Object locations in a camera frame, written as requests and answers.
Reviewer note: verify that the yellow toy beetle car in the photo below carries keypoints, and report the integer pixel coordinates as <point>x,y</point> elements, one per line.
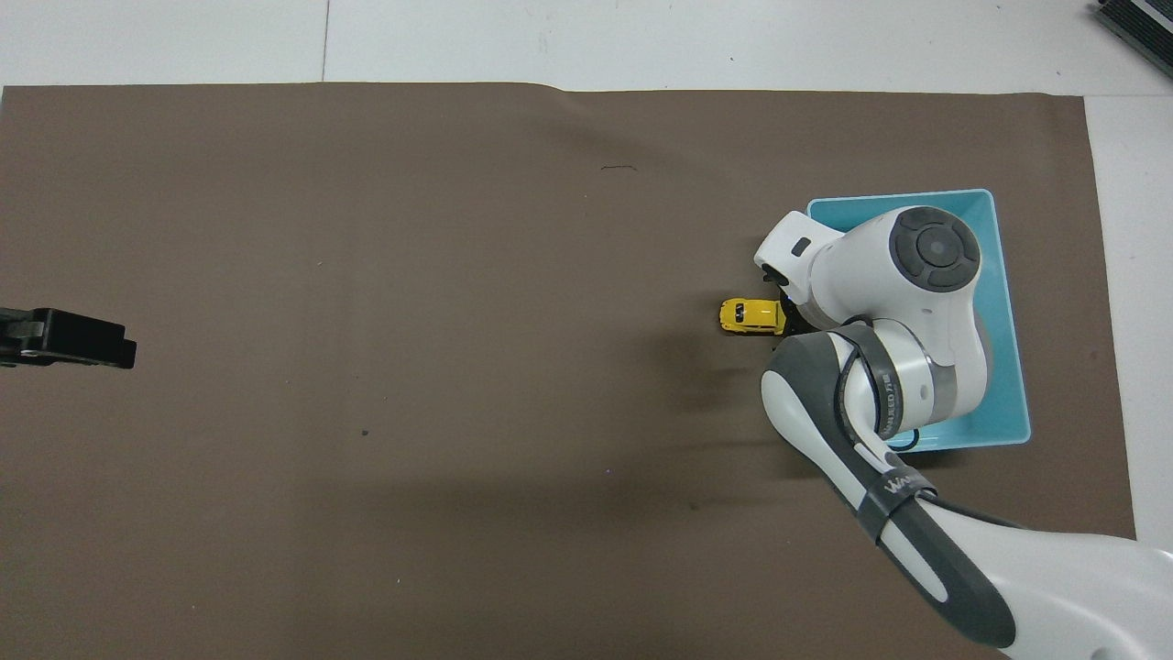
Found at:
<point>747,316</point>

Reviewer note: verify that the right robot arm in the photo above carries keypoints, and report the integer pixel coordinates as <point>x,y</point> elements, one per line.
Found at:
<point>916,302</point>

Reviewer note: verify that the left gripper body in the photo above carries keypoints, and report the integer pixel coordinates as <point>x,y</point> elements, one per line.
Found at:
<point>16,337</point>

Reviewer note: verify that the teal plastic bin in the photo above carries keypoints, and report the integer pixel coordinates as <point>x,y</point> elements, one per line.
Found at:
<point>1001,348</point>

